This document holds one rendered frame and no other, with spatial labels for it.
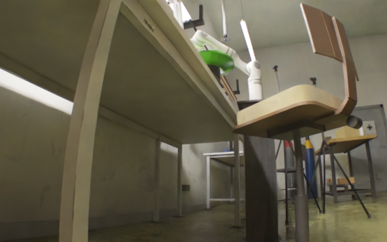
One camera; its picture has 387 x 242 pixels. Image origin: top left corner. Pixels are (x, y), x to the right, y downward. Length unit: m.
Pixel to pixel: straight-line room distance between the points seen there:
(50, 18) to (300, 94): 0.88
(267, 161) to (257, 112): 0.58
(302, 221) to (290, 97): 0.43
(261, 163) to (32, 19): 1.29
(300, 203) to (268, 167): 0.53
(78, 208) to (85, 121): 0.17
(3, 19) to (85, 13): 0.35
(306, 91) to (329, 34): 0.22
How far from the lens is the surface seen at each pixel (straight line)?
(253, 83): 1.52
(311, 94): 0.70
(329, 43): 0.78
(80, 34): 0.96
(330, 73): 6.63
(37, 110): 1.49
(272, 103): 0.75
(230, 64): 1.38
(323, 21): 0.84
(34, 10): 0.93
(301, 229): 0.86
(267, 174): 1.33
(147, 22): 0.78
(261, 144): 1.35
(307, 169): 5.54
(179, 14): 1.46
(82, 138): 0.47
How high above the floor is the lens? 0.33
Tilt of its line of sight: 18 degrees up
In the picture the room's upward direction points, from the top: straight up
